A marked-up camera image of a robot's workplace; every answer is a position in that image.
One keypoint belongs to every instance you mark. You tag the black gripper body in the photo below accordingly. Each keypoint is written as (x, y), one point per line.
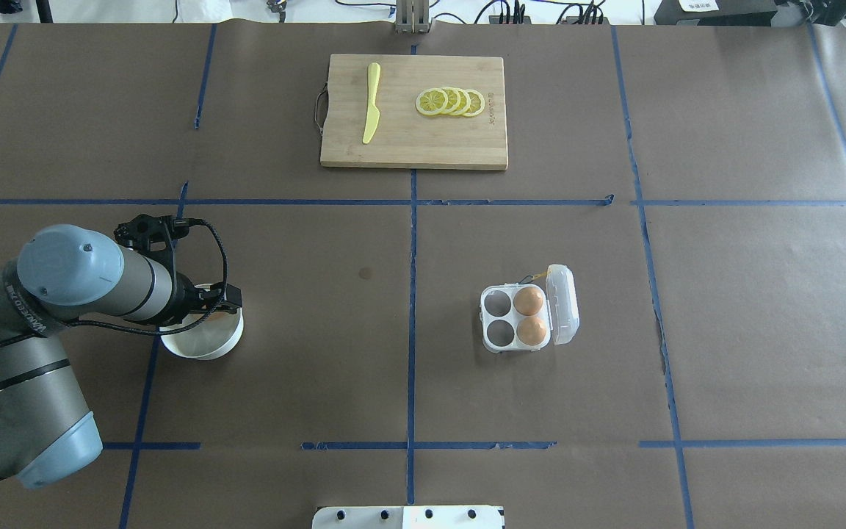
(186, 293)

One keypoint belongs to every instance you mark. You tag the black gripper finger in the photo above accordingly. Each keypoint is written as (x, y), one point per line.
(230, 299)

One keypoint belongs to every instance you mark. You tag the clear plastic egg box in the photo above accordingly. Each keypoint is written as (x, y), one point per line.
(499, 320)

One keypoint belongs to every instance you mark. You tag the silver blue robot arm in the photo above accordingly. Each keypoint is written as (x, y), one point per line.
(155, 276)

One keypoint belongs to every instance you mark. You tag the brown egg far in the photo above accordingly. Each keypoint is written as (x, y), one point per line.
(529, 300)

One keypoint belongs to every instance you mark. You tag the brown egg near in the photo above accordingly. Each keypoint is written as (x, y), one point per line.
(532, 331)

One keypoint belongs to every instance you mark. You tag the black computer box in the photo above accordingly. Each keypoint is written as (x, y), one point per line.
(715, 13)

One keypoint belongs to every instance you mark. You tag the white ceramic bowl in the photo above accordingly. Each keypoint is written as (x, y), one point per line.
(210, 340)

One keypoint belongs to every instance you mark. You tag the yellow plastic knife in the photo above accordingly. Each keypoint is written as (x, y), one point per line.
(372, 118)

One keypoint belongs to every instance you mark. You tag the wooden cutting board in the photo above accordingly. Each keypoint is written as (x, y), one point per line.
(405, 139)

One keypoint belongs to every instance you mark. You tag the lemon slice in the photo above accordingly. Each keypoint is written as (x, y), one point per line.
(463, 101)
(476, 104)
(432, 102)
(453, 100)

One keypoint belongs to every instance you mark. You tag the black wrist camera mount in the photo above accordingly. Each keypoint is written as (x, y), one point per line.
(153, 238)

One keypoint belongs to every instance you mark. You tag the aluminium frame post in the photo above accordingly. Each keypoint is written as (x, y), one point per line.
(412, 17)

